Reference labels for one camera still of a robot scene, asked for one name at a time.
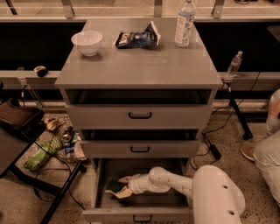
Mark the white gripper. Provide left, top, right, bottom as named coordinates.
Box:
left=105, top=174, right=152, bottom=199

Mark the green and yellow sponge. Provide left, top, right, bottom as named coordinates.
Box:
left=105, top=179, right=125, bottom=193

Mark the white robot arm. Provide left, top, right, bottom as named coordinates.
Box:
left=105, top=165, right=246, bottom=224

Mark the bottom grey drawer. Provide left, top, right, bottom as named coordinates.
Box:
left=82, top=158, right=193, bottom=224

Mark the grey drawer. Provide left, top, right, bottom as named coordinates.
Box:
left=82, top=158, right=193, bottom=224
left=65, top=89, right=214, bottom=130
left=80, top=129, right=200, bottom=158

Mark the middle grey drawer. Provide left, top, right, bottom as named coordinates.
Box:
left=80, top=129, right=200, bottom=158

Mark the top grey drawer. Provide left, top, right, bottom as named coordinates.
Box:
left=65, top=89, right=214, bottom=130

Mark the grey drawer cabinet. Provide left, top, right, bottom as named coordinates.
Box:
left=54, top=17, right=224, bottom=165

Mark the green snack bag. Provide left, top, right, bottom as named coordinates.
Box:
left=24, top=137, right=63, bottom=172

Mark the black side table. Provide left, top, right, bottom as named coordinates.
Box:
left=0, top=98, right=86, bottom=224

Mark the person's shoe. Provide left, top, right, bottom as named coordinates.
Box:
left=240, top=144, right=255, bottom=162

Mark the black tripod stand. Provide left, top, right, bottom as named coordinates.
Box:
left=225, top=80, right=253, bottom=140

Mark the black tape measure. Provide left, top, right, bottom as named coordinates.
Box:
left=33, top=66, right=48, bottom=78

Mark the white bowl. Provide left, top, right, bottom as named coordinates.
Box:
left=71, top=31, right=102, bottom=56

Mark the dark blue chip bag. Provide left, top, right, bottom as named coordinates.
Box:
left=114, top=21, right=161, bottom=49

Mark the small water bottle on ledge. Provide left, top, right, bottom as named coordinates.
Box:
left=225, top=51, right=243, bottom=81

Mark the clear water bottle on cabinet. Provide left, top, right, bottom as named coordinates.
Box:
left=174, top=0, right=195, bottom=47

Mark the wire basket with items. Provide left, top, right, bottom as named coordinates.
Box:
left=43, top=115, right=86, bottom=164

